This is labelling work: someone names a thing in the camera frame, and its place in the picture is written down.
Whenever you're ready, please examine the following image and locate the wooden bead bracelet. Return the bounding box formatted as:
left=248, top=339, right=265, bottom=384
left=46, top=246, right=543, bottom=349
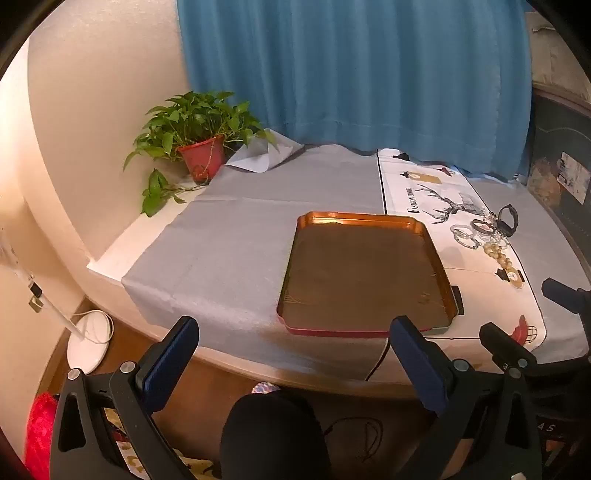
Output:
left=482, top=244, right=516, bottom=271

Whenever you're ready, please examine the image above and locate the blue curtain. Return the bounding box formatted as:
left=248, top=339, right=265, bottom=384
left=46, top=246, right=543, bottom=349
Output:
left=176, top=0, right=533, bottom=182

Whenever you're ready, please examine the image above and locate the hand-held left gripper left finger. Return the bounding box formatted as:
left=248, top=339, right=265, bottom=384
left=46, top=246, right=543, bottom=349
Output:
left=50, top=316, right=200, bottom=480

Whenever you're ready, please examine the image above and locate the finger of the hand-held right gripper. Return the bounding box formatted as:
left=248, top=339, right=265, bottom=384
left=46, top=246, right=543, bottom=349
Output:
left=479, top=322, right=539, bottom=371
left=541, top=277, right=591, bottom=317

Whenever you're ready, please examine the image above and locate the white deer print table runner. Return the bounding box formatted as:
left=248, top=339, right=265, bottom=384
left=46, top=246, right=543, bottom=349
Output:
left=376, top=148, right=551, bottom=365

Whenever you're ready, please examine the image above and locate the potted green plant red pot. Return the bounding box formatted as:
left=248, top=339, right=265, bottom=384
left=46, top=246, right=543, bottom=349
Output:
left=123, top=91, right=280, bottom=218

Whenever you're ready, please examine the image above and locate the red cloth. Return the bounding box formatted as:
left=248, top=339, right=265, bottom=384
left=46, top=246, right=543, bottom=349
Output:
left=25, top=392, right=59, bottom=480

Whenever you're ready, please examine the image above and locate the dark patterned board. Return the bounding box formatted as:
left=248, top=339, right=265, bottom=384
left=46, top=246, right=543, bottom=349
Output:
left=525, top=85, right=591, bottom=232

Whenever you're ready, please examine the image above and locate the black cable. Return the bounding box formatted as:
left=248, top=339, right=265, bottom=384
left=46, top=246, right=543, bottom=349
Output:
left=366, top=338, right=391, bottom=382
left=322, top=416, right=385, bottom=463

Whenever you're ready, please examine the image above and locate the beige cushion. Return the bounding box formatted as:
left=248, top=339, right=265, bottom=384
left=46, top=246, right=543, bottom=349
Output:
left=525, top=9, right=591, bottom=95

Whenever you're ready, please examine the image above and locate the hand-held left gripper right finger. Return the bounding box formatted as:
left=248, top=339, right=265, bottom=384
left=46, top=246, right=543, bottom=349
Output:
left=389, top=316, right=543, bottom=480

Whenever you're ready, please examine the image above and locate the person's black trouser leg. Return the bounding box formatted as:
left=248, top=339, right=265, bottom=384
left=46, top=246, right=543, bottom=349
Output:
left=219, top=391, right=331, bottom=480

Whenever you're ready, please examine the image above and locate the clear crystal bead bracelet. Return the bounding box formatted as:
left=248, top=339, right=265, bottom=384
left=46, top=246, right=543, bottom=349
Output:
left=451, top=224, right=482, bottom=250

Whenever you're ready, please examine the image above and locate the orange metal tray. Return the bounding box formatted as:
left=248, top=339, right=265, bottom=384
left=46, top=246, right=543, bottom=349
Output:
left=276, top=211, right=459, bottom=340

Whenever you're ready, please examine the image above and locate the yellow patterned cloth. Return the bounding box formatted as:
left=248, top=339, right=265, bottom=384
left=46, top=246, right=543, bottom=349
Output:
left=104, top=406, right=220, bottom=480

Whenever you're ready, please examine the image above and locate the grey tablecloth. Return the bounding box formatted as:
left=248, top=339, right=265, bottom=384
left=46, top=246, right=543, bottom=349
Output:
left=121, top=129, right=583, bottom=384

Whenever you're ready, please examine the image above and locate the white floor lamp stand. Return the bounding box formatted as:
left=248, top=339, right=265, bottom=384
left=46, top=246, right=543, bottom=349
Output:
left=0, top=225, right=114, bottom=374

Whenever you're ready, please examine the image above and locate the black wristwatch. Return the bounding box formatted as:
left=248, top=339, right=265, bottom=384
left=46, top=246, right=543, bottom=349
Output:
left=496, top=204, right=519, bottom=237

